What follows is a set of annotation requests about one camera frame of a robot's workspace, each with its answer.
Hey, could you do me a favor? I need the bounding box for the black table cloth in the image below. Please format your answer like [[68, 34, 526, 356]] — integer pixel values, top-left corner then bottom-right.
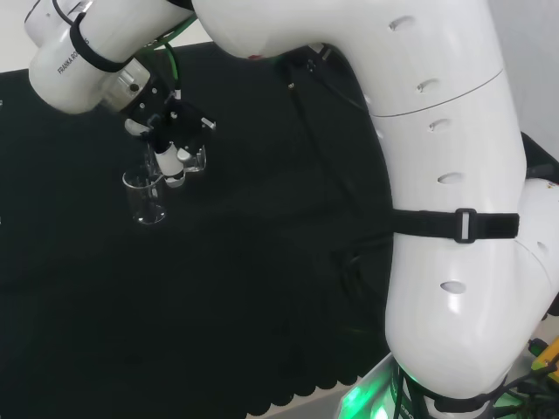
[[0, 41, 559, 419]]

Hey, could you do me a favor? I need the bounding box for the black cable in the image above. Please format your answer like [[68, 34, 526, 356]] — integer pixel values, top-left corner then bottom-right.
[[279, 43, 397, 219]]

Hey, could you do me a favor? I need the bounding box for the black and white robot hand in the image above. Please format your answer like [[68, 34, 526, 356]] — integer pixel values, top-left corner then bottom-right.
[[135, 85, 217, 189]]

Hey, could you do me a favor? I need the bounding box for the clear glass beaker with markings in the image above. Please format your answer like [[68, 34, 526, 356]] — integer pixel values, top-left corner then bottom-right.
[[121, 168, 169, 225]]

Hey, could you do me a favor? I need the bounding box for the black strap with buckle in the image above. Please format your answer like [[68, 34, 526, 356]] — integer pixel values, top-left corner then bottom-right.
[[391, 208, 521, 244]]

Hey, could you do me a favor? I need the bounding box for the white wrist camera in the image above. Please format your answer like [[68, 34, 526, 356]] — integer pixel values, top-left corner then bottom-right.
[[124, 118, 152, 138]]

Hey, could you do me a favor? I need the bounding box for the green cable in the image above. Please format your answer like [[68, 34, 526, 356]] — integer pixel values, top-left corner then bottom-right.
[[146, 11, 198, 100]]

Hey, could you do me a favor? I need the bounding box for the small clear glass beaker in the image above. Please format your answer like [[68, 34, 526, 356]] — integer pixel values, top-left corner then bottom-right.
[[142, 146, 209, 185]]

